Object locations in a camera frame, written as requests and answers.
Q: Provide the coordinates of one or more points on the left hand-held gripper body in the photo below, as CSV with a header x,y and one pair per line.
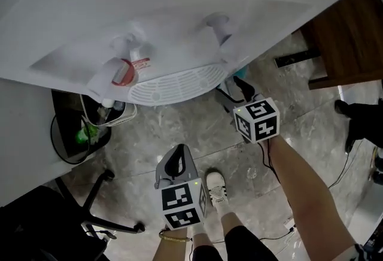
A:
x,y
181,203

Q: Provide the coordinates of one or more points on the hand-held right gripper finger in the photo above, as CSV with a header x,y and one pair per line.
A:
x,y
229,98
245,90

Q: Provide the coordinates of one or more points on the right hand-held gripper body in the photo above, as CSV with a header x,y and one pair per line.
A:
x,y
257,122

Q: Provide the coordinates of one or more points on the white water dispenser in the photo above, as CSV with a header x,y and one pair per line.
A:
x,y
179,8

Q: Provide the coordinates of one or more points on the person's right forearm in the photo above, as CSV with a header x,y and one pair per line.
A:
x,y
305,200

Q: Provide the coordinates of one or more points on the person's left forearm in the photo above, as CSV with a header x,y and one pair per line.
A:
x,y
173,251

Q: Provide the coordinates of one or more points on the white water tap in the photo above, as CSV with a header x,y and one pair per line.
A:
x,y
220,27

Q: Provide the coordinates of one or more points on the red water tap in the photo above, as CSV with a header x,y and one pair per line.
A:
x,y
125,71

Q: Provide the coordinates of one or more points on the brown wooden cabinet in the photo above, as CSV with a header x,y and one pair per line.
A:
x,y
350,38

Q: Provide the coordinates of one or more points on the person's white shoe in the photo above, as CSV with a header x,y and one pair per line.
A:
x,y
217,188

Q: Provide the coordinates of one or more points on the white slotted drip tray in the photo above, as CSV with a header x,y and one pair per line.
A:
x,y
179,86

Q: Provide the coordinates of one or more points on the person's black shorts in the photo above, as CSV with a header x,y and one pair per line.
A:
x,y
251,245

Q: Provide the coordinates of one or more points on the small white bucket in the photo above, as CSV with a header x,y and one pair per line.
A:
x,y
122,116

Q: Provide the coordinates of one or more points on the small white power strip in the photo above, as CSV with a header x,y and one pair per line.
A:
x,y
289,224

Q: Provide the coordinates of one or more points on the green plastic bottle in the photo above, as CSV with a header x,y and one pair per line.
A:
x,y
85,135

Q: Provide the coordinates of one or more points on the black trash bin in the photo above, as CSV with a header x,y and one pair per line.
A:
x,y
68,134

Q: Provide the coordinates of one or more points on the black office chair with jacket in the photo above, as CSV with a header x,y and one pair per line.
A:
x,y
45,224

